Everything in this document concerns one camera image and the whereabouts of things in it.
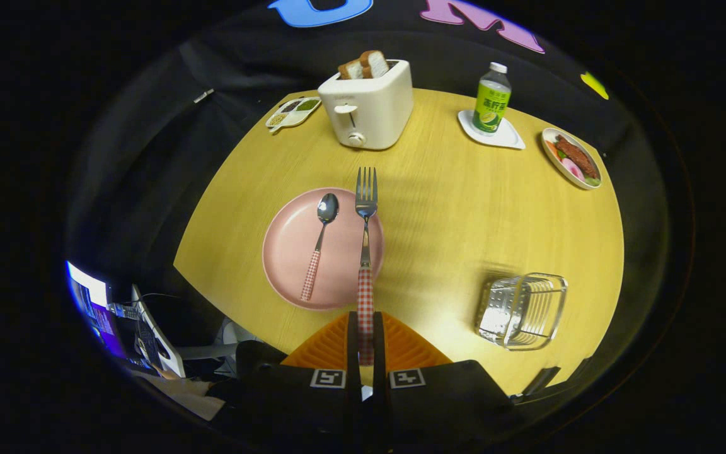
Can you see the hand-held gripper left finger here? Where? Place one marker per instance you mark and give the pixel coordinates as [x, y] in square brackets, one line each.
[351, 337]

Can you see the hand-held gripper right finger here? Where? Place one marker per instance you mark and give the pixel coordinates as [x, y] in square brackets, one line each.
[379, 337]

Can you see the pink plate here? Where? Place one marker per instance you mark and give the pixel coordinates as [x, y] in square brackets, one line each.
[293, 252]

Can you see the white laptop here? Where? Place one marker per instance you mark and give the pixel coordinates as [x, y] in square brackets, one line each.
[158, 340]

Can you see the white divided condiment dish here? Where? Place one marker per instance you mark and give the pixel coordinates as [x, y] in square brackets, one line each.
[292, 112]

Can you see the white toaster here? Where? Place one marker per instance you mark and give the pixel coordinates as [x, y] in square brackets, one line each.
[369, 104]

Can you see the white square coaster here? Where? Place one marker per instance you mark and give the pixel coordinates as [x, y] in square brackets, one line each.
[509, 137]

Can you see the white plate of food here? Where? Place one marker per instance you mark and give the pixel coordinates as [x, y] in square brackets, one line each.
[555, 161]

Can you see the orange carrot piece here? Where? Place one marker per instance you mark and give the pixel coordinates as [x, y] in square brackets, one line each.
[553, 150]

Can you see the pink round food slice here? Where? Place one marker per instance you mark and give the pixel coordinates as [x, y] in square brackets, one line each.
[573, 170]

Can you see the green label drink bottle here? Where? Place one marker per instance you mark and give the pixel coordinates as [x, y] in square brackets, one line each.
[491, 104]

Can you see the bread slice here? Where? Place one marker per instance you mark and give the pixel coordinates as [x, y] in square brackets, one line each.
[350, 69]
[375, 63]

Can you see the brown meat piece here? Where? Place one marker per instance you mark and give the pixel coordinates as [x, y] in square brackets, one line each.
[577, 156]

